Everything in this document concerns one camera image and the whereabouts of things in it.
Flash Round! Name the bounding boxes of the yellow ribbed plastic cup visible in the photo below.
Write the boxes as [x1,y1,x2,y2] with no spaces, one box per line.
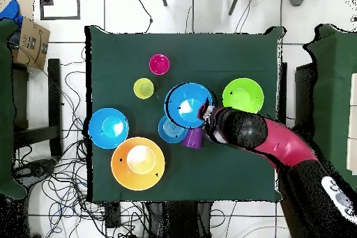
[132,77,155,100]

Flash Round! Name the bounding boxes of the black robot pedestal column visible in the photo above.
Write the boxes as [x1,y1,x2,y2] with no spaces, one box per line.
[147,200,213,238]

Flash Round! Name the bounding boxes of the black stool frame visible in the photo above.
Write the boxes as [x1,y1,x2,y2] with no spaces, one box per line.
[12,58,63,157]

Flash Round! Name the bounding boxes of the small blue flat-bottomed bowl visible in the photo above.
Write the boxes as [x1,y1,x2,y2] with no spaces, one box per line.
[158,114,190,144]

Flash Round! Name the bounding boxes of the green cloth on side table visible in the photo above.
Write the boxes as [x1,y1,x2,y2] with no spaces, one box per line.
[302,23,357,191]
[0,18,28,200]

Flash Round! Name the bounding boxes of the dark green tablecloth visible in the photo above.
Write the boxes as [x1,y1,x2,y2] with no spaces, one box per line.
[84,24,285,202]

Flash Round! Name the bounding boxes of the plain cardboard box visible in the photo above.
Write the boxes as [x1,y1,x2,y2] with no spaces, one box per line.
[0,0,35,21]

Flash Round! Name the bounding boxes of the grey pedestal foot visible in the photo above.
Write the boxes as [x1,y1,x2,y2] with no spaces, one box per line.
[13,158,58,187]

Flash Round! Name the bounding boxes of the large blue plastic bowl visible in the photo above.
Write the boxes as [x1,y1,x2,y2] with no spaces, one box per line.
[164,82,217,129]
[88,107,130,150]

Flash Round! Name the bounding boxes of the black floor box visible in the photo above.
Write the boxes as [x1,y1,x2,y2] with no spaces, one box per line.
[105,202,122,229]

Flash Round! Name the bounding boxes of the blue bag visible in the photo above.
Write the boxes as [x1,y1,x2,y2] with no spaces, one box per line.
[0,0,24,28]

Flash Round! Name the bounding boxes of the tangle of floor cables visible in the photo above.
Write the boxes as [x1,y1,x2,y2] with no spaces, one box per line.
[13,45,146,238]

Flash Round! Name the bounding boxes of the large yellow plastic bowl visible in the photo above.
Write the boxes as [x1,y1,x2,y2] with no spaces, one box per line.
[110,136,166,192]

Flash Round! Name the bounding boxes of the purple plastic cup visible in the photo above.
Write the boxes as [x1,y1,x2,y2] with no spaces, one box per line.
[181,127,204,150]

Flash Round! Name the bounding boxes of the printed cardboard box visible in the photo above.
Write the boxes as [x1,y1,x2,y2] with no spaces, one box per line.
[12,16,52,70]

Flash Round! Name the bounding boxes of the red plastic cup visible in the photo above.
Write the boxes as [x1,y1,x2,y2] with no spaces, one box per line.
[148,54,171,76]

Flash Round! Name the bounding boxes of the black floor cable with knot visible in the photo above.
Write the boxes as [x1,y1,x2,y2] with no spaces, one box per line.
[135,0,153,34]

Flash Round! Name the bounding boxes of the large green plastic bowl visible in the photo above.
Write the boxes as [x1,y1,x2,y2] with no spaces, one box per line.
[222,77,265,114]

